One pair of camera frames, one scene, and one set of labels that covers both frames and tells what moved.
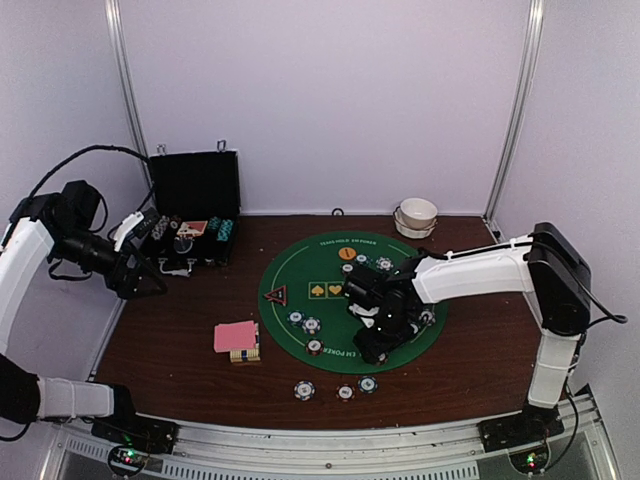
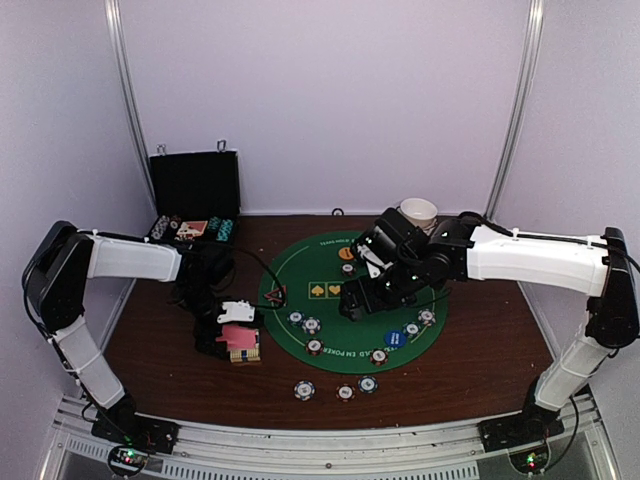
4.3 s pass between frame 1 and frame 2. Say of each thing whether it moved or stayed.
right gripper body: moved
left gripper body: moved
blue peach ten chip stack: stayed
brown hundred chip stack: stayed
